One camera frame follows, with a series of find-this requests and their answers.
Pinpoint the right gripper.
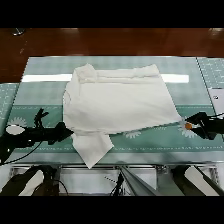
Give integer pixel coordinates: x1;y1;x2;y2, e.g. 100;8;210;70
184;111;217;141

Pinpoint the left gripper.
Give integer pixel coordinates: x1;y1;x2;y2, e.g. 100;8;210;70
47;121;75;146

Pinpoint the black cable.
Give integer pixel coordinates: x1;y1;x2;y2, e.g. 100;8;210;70
104;171;126;197
0;141;44;167

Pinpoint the silver frame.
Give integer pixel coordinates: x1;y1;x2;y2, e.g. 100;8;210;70
0;161;224;197

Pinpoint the white T-shirt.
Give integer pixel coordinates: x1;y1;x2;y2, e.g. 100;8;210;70
62;63;184;170

